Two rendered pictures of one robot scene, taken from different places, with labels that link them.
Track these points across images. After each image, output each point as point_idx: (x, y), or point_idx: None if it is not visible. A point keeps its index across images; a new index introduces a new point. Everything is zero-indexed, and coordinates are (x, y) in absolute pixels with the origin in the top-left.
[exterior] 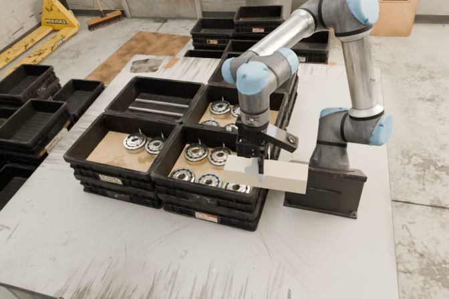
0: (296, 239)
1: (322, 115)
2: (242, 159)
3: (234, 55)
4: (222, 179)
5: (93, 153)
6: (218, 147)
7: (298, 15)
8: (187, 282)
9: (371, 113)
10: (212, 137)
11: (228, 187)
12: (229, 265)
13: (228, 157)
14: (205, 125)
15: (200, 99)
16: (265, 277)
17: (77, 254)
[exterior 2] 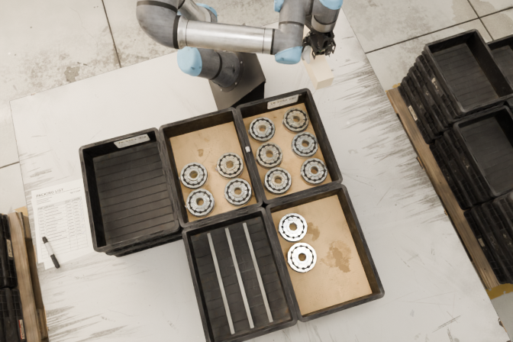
0: (288, 84)
1: (201, 64)
2: (316, 69)
3: (96, 237)
4: (289, 141)
5: (341, 298)
6: (261, 162)
7: (185, 25)
8: (369, 134)
9: (205, 10)
10: None
11: (299, 125)
12: (337, 115)
13: (321, 80)
14: (253, 176)
15: None
16: (329, 88)
17: (414, 234)
